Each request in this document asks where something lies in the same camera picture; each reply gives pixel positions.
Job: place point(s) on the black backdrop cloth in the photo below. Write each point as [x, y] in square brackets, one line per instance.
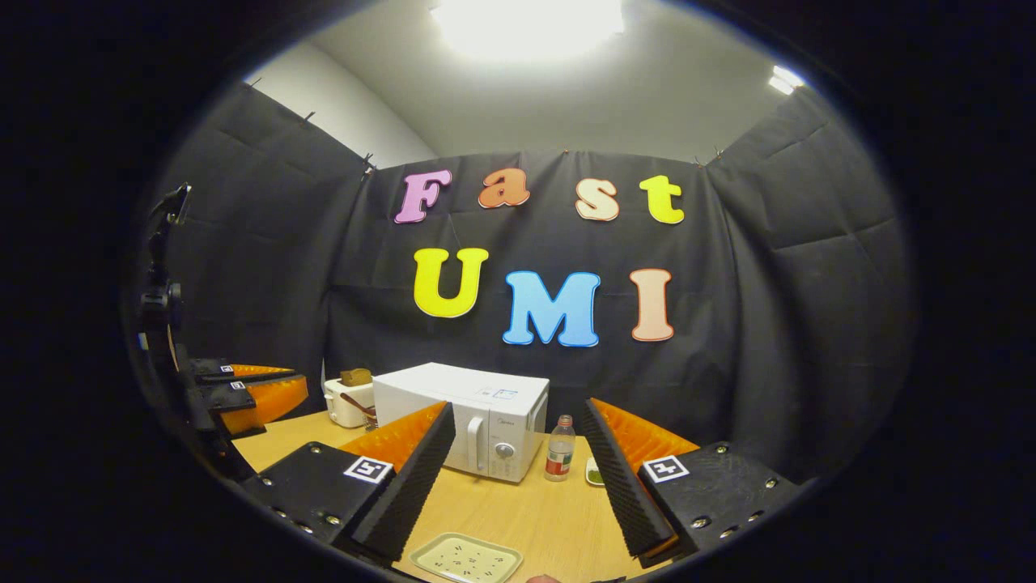
[769, 324]

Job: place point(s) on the pale green rectangular tray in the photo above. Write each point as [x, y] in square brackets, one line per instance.
[465, 559]

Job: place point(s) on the clear bottle with red label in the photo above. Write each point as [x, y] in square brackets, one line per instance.
[559, 453]

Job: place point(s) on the white divided plate of beans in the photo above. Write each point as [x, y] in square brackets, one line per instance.
[593, 472]

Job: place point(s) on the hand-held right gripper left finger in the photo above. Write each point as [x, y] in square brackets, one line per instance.
[413, 486]

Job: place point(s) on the brown toast slice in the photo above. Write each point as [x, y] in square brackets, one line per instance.
[350, 377]
[366, 376]

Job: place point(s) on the white microwave oven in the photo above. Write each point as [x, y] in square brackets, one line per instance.
[461, 393]

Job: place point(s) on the white toaster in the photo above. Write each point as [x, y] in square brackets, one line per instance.
[340, 409]

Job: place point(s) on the small ceiling light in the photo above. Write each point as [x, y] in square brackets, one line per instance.
[785, 79]

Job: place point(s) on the large ceiling light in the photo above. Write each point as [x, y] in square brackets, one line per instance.
[526, 28]

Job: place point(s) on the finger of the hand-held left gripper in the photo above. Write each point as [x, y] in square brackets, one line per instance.
[267, 401]
[212, 371]

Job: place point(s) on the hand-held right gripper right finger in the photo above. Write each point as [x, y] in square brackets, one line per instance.
[623, 486]

